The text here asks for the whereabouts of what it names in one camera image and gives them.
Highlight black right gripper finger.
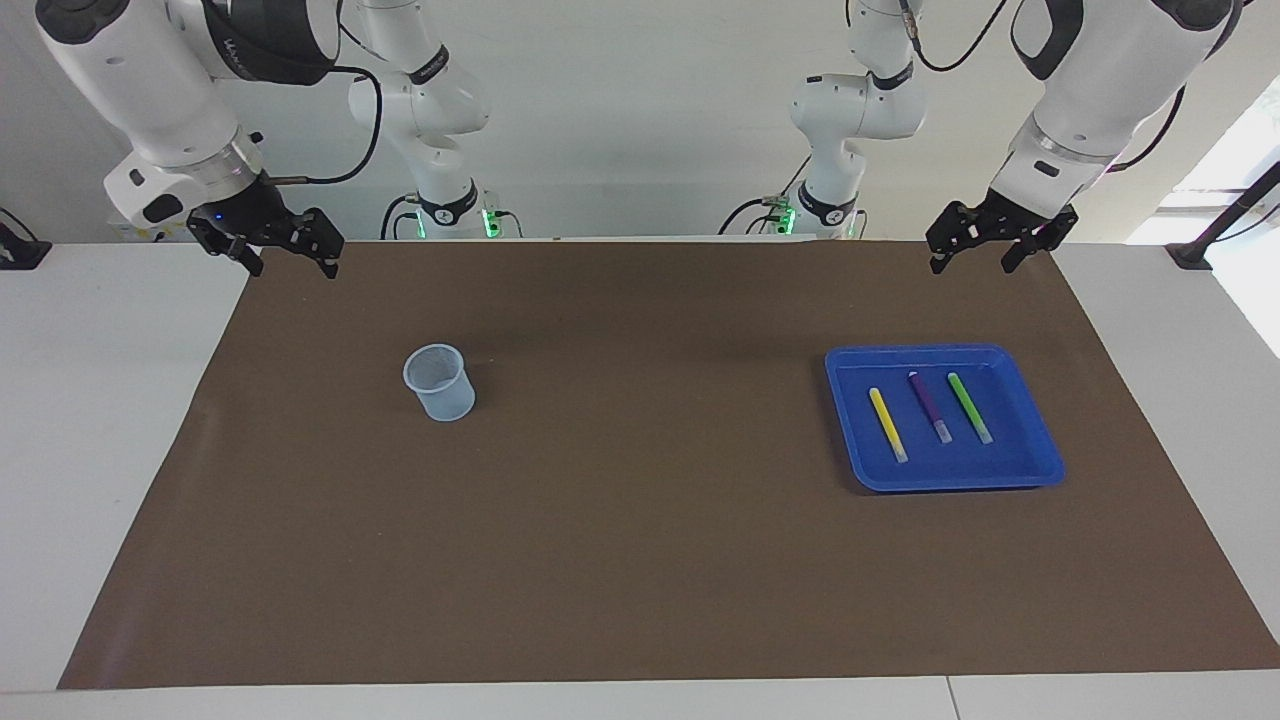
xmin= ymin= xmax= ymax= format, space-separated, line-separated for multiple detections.
xmin=222 ymin=236 xmax=266 ymax=278
xmin=290 ymin=208 xmax=346 ymax=280

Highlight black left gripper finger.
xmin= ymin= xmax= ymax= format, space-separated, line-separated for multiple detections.
xmin=925 ymin=203 xmax=986 ymax=275
xmin=1002 ymin=205 xmax=1079 ymax=275

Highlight purple pen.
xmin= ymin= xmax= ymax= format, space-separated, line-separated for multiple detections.
xmin=907 ymin=371 xmax=954 ymax=445

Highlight green pen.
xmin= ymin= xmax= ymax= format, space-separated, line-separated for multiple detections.
xmin=946 ymin=372 xmax=995 ymax=446

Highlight yellow pen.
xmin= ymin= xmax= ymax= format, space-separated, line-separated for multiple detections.
xmin=868 ymin=387 xmax=910 ymax=464

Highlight black clamp stand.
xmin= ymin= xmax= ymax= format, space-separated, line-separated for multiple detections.
xmin=0 ymin=207 xmax=53 ymax=271
xmin=1165 ymin=160 xmax=1280 ymax=273

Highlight translucent plastic cup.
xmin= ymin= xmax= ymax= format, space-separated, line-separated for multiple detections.
xmin=403 ymin=343 xmax=477 ymax=423

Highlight blue plastic tray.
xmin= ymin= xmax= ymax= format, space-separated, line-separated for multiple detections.
xmin=824 ymin=344 xmax=1067 ymax=494

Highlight brown table mat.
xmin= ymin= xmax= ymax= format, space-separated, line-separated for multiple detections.
xmin=57 ymin=240 xmax=1280 ymax=691

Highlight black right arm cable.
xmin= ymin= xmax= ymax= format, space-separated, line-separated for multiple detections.
xmin=268 ymin=65 xmax=384 ymax=188

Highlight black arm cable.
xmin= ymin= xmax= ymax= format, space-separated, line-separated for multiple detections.
xmin=898 ymin=0 xmax=1188 ymax=173
xmin=268 ymin=65 xmax=384 ymax=188

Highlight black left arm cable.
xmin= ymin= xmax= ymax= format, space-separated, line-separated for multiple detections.
xmin=898 ymin=0 xmax=1188 ymax=173

